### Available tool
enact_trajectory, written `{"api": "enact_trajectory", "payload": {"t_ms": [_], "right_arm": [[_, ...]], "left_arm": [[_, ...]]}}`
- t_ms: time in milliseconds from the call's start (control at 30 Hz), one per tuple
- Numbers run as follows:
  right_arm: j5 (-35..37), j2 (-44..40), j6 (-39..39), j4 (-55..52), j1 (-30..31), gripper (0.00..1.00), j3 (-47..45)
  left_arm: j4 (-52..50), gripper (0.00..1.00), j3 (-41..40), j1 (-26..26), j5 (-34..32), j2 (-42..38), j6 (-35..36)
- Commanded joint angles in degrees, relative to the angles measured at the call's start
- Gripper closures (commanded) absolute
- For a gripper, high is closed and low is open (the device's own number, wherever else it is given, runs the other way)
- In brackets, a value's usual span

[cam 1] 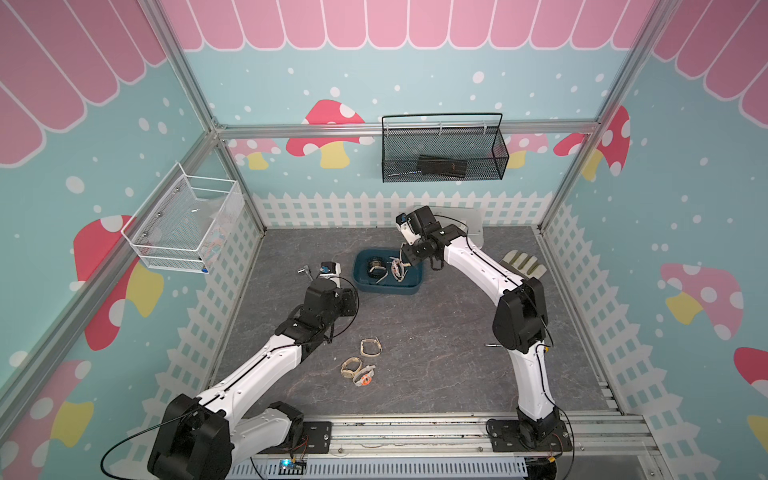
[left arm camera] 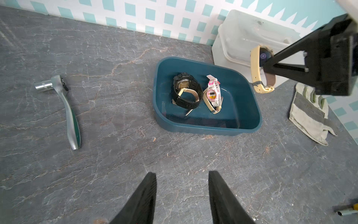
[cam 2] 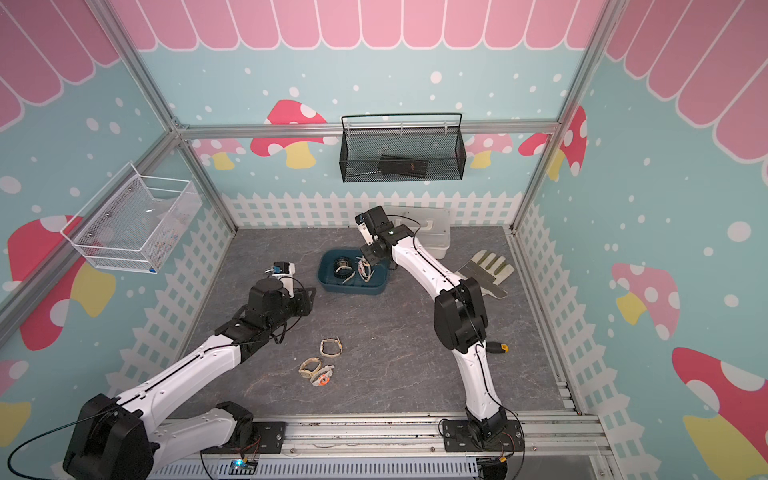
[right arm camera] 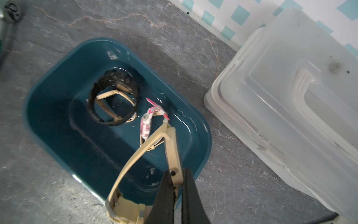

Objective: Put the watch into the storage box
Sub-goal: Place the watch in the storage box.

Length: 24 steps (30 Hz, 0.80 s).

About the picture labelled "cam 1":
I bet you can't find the beige watch pair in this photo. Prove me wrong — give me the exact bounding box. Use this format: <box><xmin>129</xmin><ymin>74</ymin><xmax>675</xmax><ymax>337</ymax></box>
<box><xmin>375</xmin><ymin>271</ymin><xmax>389</xmax><ymax>285</ymax></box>

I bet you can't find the black watch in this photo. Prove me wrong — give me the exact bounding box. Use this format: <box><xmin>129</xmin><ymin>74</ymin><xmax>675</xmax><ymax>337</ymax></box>
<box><xmin>367</xmin><ymin>257</ymin><xmax>389</xmax><ymax>280</ymax></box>

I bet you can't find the pink white watch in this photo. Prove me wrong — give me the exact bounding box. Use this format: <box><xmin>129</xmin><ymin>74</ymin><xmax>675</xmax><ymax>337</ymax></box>
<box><xmin>390</xmin><ymin>257</ymin><xmax>405</xmax><ymax>282</ymax></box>

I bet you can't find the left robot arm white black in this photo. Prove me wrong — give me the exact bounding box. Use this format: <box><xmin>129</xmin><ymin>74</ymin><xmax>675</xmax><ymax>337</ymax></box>
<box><xmin>147</xmin><ymin>275</ymin><xmax>360</xmax><ymax>479</ymax></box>

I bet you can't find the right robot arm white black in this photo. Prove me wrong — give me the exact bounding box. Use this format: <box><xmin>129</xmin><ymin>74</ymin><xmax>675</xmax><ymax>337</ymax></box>
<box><xmin>396</xmin><ymin>206</ymin><xmax>566</xmax><ymax>449</ymax></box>

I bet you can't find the teal plastic storage box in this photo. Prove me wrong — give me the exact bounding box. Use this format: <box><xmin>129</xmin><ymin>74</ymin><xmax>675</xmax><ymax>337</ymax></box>
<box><xmin>353</xmin><ymin>248</ymin><xmax>424</xmax><ymax>295</ymax></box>

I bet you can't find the black item inside mesh basket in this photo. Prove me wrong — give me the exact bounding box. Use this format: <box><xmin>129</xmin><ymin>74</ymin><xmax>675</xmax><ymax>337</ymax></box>
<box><xmin>417</xmin><ymin>155</ymin><xmax>467</xmax><ymax>178</ymax></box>

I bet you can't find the grey work glove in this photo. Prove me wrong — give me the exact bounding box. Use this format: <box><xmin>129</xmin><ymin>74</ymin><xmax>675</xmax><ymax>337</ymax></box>
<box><xmin>501</xmin><ymin>250</ymin><xmax>548</xmax><ymax>279</ymax></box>

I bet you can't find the green circuit board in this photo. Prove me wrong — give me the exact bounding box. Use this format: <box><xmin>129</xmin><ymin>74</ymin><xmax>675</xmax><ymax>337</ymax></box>
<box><xmin>277</xmin><ymin>458</ymin><xmax>307</xmax><ymax>476</ymax></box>

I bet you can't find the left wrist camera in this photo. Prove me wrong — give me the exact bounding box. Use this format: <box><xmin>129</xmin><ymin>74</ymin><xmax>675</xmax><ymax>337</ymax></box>
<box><xmin>318</xmin><ymin>261</ymin><xmax>341</xmax><ymax>288</ymax></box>

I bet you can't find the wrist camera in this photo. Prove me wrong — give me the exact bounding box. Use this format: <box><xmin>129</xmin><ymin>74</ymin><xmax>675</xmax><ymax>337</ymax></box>
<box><xmin>396</xmin><ymin>213</ymin><xmax>421</xmax><ymax>245</ymax></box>
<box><xmin>318</xmin><ymin>261</ymin><xmax>341</xmax><ymax>288</ymax></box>

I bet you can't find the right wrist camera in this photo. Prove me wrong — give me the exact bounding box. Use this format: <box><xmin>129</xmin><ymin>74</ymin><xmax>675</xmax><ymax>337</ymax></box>
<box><xmin>396</xmin><ymin>213</ymin><xmax>421</xmax><ymax>245</ymax></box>

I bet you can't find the white plastic toolbox with handle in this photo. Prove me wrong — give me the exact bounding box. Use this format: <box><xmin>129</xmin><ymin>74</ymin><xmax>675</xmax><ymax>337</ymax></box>
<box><xmin>433</xmin><ymin>207</ymin><xmax>484</xmax><ymax>248</ymax></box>

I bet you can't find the black wire mesh basket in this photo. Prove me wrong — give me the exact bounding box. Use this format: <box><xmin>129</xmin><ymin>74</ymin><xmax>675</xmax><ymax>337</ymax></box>
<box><xmin>381</xmin><ymin>112</ymin><xmax>510</xmax><ymax>183</ymax></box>

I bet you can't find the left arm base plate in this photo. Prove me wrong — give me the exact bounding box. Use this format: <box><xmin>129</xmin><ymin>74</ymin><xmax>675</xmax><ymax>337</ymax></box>
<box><xmin>261</xmin><ymin>421</ymin><xmax>333</xmax><ymax>456</ymax></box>

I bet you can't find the white wire mesh basket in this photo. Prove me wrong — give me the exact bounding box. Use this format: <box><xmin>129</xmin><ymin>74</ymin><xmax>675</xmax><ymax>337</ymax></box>
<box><xmin>121</xmin><ymin>163</ymin><xmax>245</xmax><ymax>274</ymax></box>

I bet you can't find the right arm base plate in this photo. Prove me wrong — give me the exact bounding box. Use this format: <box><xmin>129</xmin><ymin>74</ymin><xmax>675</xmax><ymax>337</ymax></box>
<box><xmin>486</xmin><ymin>418</ymin><xmax>573</xmax><ymax>455</ymax></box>

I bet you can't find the grey slotted cable duct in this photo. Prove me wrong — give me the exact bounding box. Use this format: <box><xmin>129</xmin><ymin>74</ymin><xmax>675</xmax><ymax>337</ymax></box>
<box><xmin>227</xmin><ymin>457</ymin><xmax>529</xmax><ymax>479</ymax></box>

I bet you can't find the aluminium rail frame front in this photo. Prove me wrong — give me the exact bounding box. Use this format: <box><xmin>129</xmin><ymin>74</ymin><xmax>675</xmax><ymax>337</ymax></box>
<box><xmin>253</xmin><ymin>411</ymin><xmax>660</xmax><ymax>460</ymax></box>

